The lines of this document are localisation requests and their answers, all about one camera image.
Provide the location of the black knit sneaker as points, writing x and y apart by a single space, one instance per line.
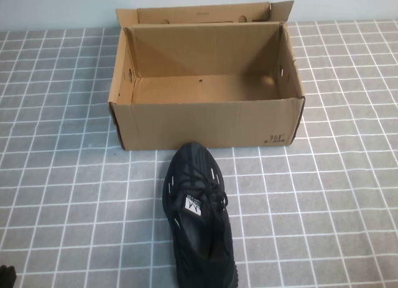
199 238

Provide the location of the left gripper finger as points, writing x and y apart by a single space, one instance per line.
12 278
2 278

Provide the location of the brown cardboard shoe box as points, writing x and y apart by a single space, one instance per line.
186 126

